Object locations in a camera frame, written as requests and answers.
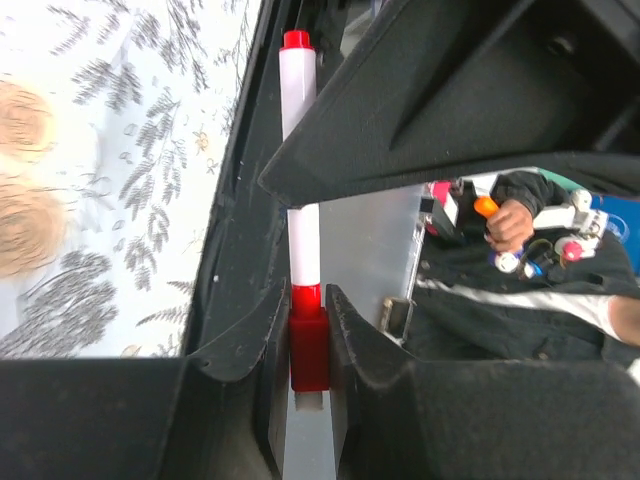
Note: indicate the floral tablecloth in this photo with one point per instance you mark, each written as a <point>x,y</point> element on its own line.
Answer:
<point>115,117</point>

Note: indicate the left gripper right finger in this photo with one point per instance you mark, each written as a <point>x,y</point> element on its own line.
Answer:
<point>398,417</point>

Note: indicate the teleoperation controller device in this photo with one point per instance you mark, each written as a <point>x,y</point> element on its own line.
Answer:
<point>457,211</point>

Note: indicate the operator dark jacket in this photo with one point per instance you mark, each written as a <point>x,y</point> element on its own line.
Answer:
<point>468,309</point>

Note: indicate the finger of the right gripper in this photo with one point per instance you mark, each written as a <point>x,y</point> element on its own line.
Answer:
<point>242,255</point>
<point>442,89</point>

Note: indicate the operator hand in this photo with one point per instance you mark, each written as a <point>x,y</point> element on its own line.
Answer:
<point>510,227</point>

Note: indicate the aluminium frame rail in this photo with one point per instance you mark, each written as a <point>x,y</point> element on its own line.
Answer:
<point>368,246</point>

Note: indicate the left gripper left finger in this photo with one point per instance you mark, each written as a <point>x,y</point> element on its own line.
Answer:
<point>218,413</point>

